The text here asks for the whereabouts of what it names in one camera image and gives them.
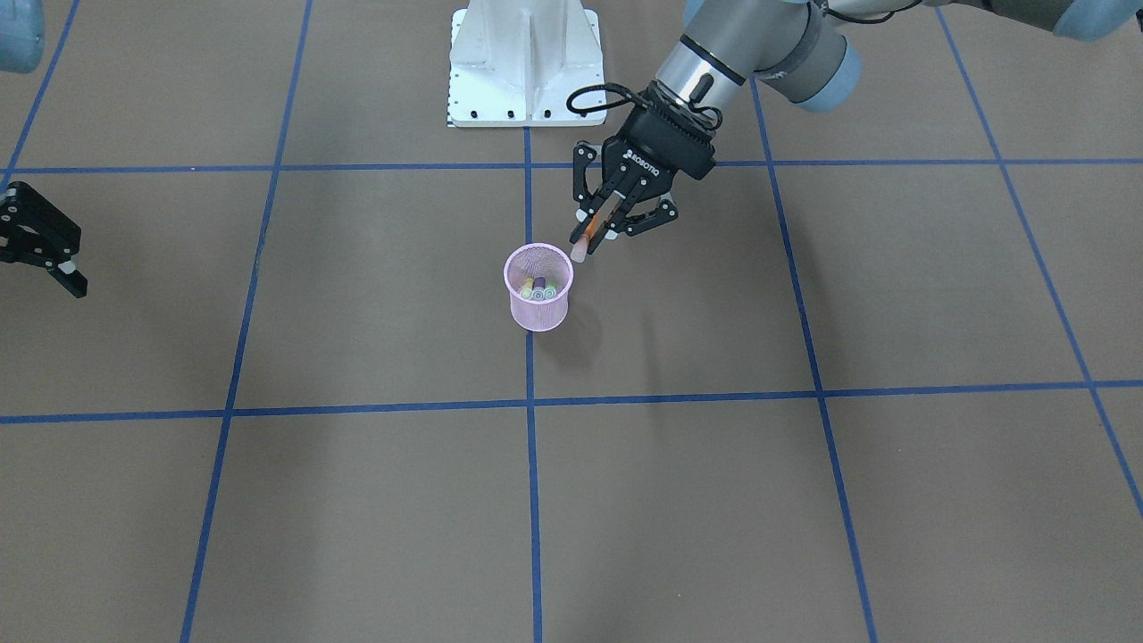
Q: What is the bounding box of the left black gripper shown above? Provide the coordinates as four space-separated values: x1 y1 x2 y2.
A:
572 82 720 254

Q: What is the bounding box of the orange marker pen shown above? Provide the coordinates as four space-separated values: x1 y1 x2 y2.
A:
569 199 618 263

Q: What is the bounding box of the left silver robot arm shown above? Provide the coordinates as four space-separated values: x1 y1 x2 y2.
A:
566 1 917 262

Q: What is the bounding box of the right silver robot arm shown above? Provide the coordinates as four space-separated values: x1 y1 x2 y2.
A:
1 1 88 298

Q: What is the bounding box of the pink mesh pen holder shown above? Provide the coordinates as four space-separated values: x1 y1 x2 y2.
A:
502 243 574 332

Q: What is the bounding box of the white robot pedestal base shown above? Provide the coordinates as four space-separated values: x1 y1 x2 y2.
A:
446 1 605 128

